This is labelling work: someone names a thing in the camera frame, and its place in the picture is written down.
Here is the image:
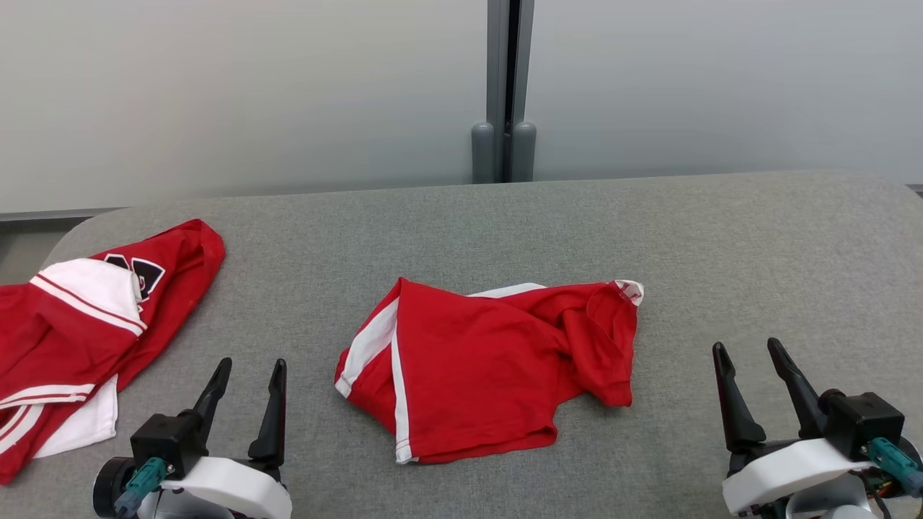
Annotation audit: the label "red shorts with white stripes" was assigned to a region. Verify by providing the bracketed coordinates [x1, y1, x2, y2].
[334, 278, 645, 466]

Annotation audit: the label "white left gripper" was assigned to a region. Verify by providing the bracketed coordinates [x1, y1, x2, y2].
[155, 358, 293, 519]

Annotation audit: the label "red and white basketball jersey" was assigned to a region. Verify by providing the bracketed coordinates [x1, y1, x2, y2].
[0, 219, 226, 485]

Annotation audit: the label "teal camera connector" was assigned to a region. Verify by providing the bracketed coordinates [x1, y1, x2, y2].
[862, 437, 923, 498]
[114, 457, 174, 518]

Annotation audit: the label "teal left camera connector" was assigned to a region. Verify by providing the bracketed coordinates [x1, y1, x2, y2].
[114, 457, 174, 518]

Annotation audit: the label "teal right camera connector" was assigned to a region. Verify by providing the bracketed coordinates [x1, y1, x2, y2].
[862, 437, 923, 498]

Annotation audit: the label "grey partition post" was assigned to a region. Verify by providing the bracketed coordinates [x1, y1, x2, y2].
[472, 0, 537, 184]

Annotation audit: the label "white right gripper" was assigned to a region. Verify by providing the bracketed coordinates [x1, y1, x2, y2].
[712, 337, 878, 517]

